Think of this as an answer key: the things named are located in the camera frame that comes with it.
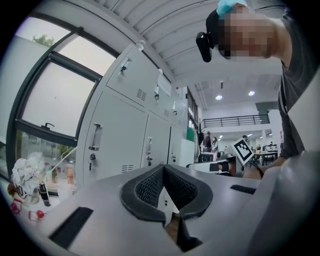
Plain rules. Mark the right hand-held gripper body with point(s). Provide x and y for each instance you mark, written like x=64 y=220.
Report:
x=242 y=151

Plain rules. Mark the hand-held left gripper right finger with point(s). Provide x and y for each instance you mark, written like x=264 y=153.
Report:
x=225 y=212

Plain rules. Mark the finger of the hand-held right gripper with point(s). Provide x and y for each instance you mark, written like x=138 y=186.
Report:
x=200 y=166

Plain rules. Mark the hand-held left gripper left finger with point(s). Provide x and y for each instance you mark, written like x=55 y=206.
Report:
x=112 y=225

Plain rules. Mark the white refrigerator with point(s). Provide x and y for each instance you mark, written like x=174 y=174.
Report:
x=187 y=152

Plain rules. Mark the green and blue cloth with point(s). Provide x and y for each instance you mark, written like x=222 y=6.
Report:
x=191 y=133

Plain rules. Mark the black mezzanine railing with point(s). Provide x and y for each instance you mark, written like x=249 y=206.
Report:
x=265 y=119

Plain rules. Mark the round ceiling light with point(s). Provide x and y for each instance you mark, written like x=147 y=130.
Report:
x=251 y=93
x=218 y=97

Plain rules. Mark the black thermos bottle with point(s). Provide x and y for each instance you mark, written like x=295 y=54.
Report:
x=44 y=195

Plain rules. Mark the white paper sign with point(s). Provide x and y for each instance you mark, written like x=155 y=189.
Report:
x=165 y=86

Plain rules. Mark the person's grey t-shirt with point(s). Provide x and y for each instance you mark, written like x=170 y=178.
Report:
x=300 y=75

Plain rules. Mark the brown plush toy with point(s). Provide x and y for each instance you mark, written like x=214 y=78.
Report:
x=11 y=188

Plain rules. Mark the person's head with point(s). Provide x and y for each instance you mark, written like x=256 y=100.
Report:
x=250 y=32

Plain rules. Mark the teal head cap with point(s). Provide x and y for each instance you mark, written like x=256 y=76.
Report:
x=227 y=7

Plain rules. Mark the black head camera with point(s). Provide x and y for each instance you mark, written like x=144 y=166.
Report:
x=205 y=48

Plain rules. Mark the black window frame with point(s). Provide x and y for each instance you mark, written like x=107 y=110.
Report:
x=45 y=132

